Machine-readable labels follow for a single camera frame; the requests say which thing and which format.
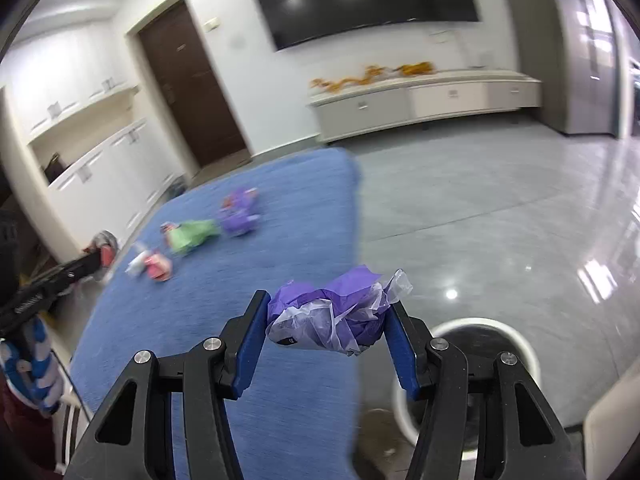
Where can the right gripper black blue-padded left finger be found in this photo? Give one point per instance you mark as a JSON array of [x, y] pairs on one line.
[[130, 436]]

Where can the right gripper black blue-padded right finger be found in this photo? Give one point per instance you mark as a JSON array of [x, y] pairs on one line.
[[519, 436]]

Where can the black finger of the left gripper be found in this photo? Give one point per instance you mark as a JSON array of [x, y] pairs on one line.
[[19, 304]]

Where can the purple white bag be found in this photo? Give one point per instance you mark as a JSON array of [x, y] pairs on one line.
[[345, 316]]

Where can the purple wrapper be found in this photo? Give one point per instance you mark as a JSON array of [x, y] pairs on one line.
[[239, 212]]

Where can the white round trash bin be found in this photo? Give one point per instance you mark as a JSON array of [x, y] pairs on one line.
[[481, 339]]

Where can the blue white striped glove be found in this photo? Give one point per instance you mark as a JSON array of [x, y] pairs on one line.
[[33, 374]]

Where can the pink wrapper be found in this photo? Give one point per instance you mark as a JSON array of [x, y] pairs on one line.
[[154, 264]]

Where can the blue fluffy blanket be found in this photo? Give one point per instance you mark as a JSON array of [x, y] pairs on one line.
[[298, 417]]

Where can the green crumpled wrapper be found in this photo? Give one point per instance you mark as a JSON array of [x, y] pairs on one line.
[[182, 237]]

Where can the dark bag on shelf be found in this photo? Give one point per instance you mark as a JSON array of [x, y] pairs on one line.
[[55, 167]]

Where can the dark brown door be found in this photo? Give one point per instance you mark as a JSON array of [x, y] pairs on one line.
[[189, 86]]

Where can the white TV cabinet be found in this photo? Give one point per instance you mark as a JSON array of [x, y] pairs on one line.
[[404, 101]]

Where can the golden tiger ornament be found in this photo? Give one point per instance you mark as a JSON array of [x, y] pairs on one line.
[[418, 69]]

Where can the golden dragon ornament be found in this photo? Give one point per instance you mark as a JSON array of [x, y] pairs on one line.
[[371, 74]]

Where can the grey refrigerator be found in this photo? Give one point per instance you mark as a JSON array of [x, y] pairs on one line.
[[591, 73]]

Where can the white wall cupboard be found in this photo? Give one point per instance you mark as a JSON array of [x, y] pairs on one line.
[[77, 91]]

